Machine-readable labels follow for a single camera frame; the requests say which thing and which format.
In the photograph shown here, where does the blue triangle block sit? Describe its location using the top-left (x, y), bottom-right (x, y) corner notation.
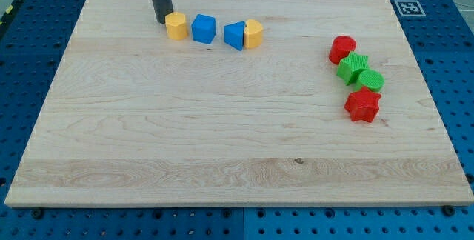
top-left (223, 21), bottom-right (245, 51)

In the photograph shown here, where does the yellow heart block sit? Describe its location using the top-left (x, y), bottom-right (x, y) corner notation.
top-left (244, 19), bottom-right (264, 49)

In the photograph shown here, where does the yellow hexagon block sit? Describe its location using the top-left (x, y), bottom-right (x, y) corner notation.
top-left (165, 12), bottom-right (188, 40)

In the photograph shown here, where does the blue cube block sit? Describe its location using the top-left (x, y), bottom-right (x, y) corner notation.
top-left (191, 14), bottom-right (216, 44)

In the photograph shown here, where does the light wooden board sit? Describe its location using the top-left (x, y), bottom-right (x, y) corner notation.
top-left (5, 0), bottom-right (473, 208)

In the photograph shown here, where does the red cylinder block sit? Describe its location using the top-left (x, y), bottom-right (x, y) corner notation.
top-left (328, 35), bottom-right (357, 65)

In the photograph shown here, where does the green star block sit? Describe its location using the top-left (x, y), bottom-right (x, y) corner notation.
top-left (336, 51), bottom-right (370, 85)

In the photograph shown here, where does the green cylinder block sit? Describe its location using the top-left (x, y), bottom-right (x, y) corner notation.
top-left (354, 70), bottom-right (384, 92)

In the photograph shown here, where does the red star block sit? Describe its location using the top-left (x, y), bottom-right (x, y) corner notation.
top-left (344, 86), bottom-right (382, 123)

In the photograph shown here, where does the white fiducial marker tag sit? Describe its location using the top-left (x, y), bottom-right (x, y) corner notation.
top-left (394, 0), bottom-right (426, 17)

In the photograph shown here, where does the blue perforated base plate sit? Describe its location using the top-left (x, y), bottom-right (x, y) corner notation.
top-left (1, 0), bottom-right (473, 239)

